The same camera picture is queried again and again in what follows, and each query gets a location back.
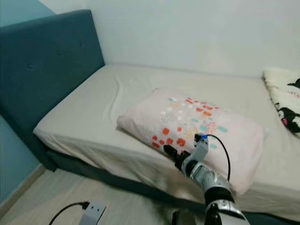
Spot pink pillow with coloured dots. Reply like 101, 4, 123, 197
116, 88, 265, 196

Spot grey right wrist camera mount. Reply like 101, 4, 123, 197
191, 135, 211, 162

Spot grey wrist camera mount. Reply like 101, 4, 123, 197
191, 135, 211, 162
84, 201, 107, 225

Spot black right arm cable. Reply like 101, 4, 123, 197
202, 134, 232, 181

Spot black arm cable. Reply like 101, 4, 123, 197
48, 202, 90, 225
202, 134, 232, 181

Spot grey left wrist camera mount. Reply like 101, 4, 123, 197
84, 201, 107, 225

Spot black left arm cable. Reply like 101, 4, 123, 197
48, 202, 90, 225

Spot teal upholstered bed frame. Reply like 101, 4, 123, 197
0, 9, 300, 225

